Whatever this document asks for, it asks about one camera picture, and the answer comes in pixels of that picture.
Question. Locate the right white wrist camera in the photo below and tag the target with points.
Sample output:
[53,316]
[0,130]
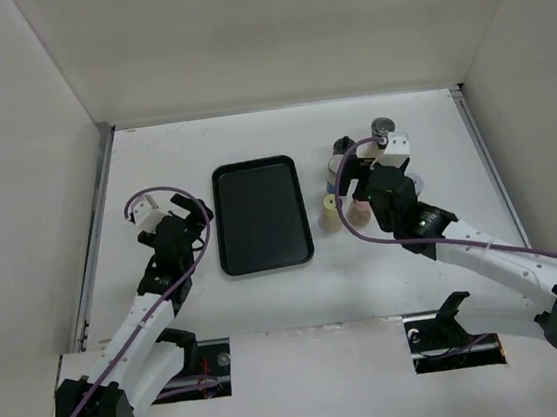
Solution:
[397,151]

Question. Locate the black knob cap bottle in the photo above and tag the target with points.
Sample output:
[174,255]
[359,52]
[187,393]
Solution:
[341,145]

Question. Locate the tall blue label bottle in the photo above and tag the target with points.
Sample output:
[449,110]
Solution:
[332,169]

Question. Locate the aluminium table rail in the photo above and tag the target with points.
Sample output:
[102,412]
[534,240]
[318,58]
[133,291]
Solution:
[82,315]
[489,165]

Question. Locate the left aluminium table rail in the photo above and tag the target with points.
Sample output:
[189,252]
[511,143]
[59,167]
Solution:
[82,315]

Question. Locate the white lid red label jar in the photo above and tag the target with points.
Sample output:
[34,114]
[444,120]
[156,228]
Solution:
[418,182]

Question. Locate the yellow cap spice bottle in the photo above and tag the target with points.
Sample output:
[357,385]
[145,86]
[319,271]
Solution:
[329,219]

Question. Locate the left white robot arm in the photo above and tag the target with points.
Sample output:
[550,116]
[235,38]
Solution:
[132,372]

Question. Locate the pink cap spice bottle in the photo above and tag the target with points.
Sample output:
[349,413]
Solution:
[359,213]

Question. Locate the right aluminium table rail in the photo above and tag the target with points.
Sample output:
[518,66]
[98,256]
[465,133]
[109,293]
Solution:
[489,165]

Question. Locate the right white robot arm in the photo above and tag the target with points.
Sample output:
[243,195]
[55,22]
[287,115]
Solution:
[441,236]

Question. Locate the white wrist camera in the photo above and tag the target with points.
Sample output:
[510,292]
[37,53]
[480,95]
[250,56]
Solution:
[145,213]
[397,151]

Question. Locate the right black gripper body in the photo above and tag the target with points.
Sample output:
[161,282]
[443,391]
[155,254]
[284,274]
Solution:
[386,223]

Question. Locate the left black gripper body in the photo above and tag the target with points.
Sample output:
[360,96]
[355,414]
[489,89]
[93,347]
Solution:
[193,232]

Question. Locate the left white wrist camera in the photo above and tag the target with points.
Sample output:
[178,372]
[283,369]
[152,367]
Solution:
[145,213]

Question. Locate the black rectangular plastic tray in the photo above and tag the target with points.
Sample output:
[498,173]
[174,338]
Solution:
[260,215]

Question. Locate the black flat cap bottle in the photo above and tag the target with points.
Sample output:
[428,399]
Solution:
[382,126]

